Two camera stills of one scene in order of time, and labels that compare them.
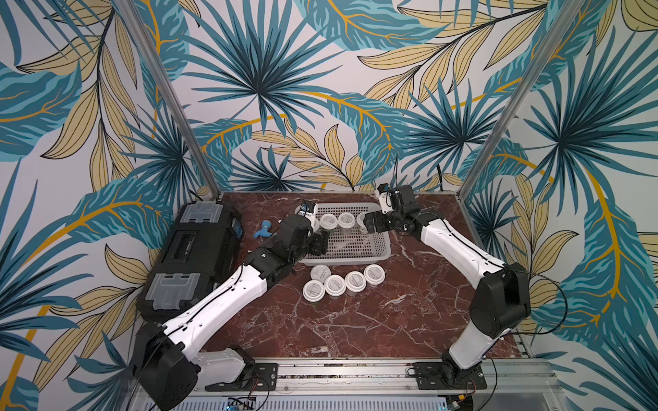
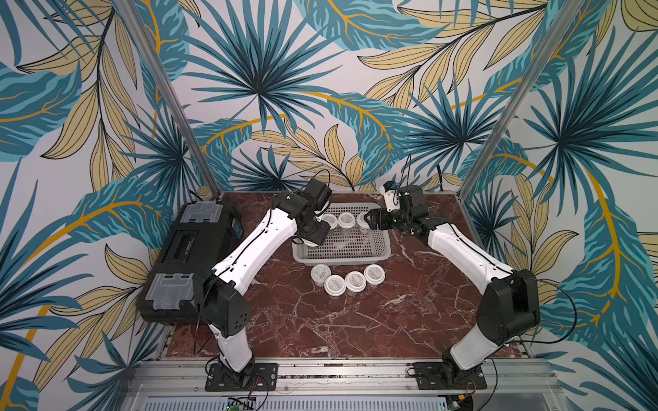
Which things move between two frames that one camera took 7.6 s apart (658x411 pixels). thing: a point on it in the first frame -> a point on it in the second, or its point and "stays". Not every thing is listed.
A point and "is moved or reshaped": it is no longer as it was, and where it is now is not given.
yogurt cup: x=360 y=222 stays
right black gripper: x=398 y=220 stays
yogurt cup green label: x=328 y=222 stays
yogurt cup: x=314 y=290 is moved or reshaped
